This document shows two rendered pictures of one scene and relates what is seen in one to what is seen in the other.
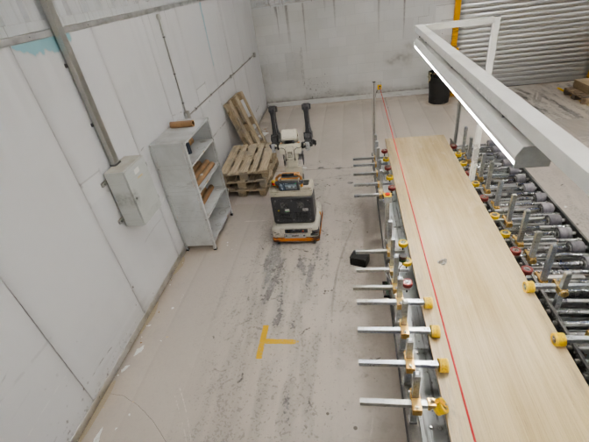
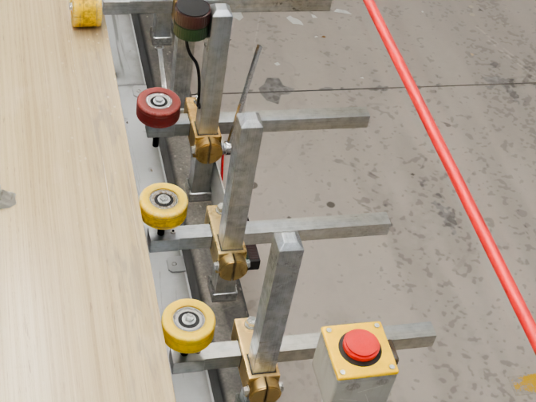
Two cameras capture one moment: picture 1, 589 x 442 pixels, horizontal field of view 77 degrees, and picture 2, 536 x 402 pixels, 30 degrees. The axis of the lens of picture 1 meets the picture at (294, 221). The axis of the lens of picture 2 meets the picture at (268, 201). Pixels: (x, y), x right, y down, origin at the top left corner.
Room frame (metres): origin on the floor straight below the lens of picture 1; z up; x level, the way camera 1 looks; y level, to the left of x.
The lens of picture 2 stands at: (3.36, -1.34, 2.08)
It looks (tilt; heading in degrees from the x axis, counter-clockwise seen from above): 44 degrees down; 148
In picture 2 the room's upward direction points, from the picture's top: 11 degrees clockwise
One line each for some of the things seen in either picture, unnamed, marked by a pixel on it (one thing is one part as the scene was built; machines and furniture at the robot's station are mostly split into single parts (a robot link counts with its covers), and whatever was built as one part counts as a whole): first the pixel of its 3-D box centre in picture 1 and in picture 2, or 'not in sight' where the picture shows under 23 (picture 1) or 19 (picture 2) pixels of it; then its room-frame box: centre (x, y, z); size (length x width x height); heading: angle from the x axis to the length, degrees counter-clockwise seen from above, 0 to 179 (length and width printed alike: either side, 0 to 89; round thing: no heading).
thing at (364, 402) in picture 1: (393, 402); not in sight; (1.11, -0.39, 0.95); 0.36 x 0.03 x 0.03; 78
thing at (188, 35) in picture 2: not in sight; (191, 25); (2.09, -0.76, 1.10); 0.06 x 0.06 x 0.02
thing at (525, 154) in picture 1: (452, 74); not in sight; (2.29, -1.09, 2.34); 2.40 x 0.12 x 0.08; 168
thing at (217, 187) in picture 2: not in sight; (215, 185); (2.14, -0.70, 0.75); 0.26 x 0.01 x 0.10; 168
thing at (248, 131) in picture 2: (392, 260); (232, 225); (2.35, -0.77, 0.87); 0.04 x 0.04 x 0.48; 78
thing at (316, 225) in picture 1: (298, 221); not in sight; (4.24, -0.05, 0.16); 0.67 x 0.64 x 0.25; 168
